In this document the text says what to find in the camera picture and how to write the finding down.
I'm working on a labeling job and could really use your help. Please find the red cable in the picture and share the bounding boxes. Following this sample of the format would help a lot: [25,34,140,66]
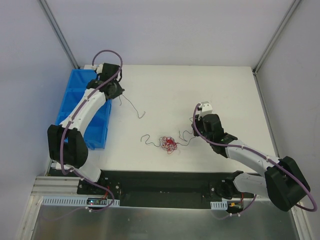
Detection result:
[159,136,179,155]

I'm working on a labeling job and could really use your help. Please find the right aluminium frame post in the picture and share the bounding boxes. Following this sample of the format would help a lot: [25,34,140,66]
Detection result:
[252,0,303,73]

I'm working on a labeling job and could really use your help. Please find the left white cable duct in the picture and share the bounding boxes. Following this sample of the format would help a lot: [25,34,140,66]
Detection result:
[42,196,120,208]

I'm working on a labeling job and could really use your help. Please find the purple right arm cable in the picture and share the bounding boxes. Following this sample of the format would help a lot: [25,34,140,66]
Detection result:
[192,103,315,220]

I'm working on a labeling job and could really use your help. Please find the blue plastic bin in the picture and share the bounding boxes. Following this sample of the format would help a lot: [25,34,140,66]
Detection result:
[55,69,112,150]

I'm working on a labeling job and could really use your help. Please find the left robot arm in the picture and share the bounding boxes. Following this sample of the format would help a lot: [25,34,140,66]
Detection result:
[47,63,125,195]

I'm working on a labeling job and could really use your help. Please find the aluminium frame post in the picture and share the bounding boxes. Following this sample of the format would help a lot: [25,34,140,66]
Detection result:
[37,0,80,69]
[252,0,303,73]

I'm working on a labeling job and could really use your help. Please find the white cable duct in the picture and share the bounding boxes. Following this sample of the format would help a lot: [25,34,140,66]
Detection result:
[210,200,228,211]
[42,196,120,208]

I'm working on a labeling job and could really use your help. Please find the left aluminium frame post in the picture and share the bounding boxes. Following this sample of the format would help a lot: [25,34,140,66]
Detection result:
[37,0,80,69]

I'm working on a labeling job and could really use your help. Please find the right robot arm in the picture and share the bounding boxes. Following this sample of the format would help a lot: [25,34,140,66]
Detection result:
[191,113,317,212]

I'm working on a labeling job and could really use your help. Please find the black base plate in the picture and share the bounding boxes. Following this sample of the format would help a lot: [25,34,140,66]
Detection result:
[76,169,260,210]

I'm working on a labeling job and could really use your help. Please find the right white cable duct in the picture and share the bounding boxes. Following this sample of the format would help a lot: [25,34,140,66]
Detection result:
[210,200,228,211]

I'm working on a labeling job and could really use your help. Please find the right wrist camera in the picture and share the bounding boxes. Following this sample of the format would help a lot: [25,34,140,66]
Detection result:
[197,101,213,116]

